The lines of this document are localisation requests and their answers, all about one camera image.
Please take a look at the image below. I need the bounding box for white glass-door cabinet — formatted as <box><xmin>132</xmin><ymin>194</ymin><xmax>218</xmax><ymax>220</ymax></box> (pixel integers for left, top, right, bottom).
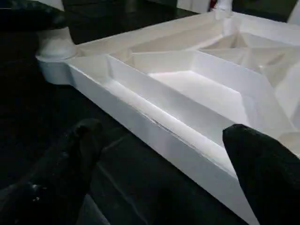
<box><xmin>177</xmin><ymin>0</ymin><xmax>210</xmax><ymax>14</ymax></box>

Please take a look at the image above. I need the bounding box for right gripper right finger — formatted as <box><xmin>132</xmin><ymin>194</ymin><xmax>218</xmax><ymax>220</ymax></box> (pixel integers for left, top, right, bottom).
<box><xmin>221</xmin><ymin>123</ymin><xmax>300</xmax><ymax>225</ymax></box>

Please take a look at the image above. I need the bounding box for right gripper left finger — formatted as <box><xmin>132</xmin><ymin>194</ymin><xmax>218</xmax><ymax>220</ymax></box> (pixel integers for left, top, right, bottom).
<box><xmin>0</xmin><ymin>118</ymin><xmax>104</xmax><ymax>225</ymax></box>

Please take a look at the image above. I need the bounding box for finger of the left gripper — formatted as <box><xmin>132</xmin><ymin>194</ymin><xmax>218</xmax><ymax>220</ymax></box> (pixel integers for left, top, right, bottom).
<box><xmin>0</xmin><ymin>6</ymin><xmax>68</xmax><ymax>32</ymax></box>

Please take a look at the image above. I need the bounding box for black work mat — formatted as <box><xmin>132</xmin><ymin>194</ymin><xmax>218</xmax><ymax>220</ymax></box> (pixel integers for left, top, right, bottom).
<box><xmin>0</xmin><ymin>0</ymin><xmax>258</xmax><ymax>225</ymax></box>

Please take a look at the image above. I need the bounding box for white plastic table top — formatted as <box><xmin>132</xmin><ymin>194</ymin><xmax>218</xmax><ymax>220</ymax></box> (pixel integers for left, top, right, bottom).
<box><xmin>35</xmin><ymin>10</ymin><xmax>300</xmax><ymax>225</ymax></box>

